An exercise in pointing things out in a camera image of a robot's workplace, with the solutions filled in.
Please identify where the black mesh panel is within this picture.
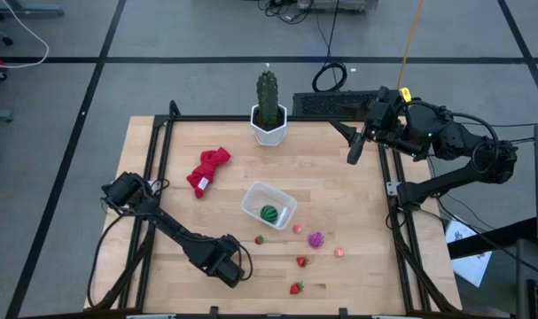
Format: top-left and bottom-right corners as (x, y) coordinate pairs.
(292, 90), (380, 119)

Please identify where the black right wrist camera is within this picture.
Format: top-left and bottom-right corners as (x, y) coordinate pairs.
(366, 102), (393, 132)

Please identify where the white floor cable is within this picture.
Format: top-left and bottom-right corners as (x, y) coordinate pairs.
(0, 0), (51, 70)

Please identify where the black hanging cable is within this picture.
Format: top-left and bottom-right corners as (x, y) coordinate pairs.
(311, 0), (348, 93)

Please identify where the green cactus plant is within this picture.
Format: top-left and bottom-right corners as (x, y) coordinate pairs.
(256, 69), (280, 128)

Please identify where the grey floor equipment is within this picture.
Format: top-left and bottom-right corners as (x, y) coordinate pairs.
(297, 0), (379, 12)

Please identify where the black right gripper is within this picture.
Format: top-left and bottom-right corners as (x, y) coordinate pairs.
(330, 97), (405, 166)

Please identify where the yellow hanging cable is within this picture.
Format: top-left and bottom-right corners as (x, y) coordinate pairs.
(396, 0), (425, 89)

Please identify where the white paper sheet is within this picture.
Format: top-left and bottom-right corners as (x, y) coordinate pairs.
(445, 216), (494, 288)

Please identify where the black metal table frame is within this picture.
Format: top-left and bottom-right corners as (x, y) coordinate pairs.
(84, 100), (464, 319)

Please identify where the clear plastic tupperware container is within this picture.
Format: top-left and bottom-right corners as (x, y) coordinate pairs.
(240, 180), (298, 231)

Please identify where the red cloth with white tag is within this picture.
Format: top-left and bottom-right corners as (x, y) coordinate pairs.
(186, 146), (232, 199)

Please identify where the white hexagonal planter pot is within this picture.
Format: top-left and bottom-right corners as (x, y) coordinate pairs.
(250, 104), (288, 147)

